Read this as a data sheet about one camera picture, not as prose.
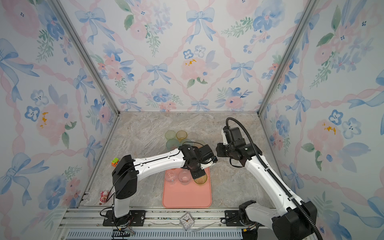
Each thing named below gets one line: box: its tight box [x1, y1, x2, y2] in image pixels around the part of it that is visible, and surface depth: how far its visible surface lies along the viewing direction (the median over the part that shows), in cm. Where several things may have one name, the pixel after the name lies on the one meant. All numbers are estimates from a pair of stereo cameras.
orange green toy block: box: [111, 157, 120, 167], surface depth 92 cm
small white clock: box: [179, 212, 195, 231], surface depth 73 cm
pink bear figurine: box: [100, 190, 109, 203], surface depth 80 cm
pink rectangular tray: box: [162, 167, 213, 209], surface depth 83 cm
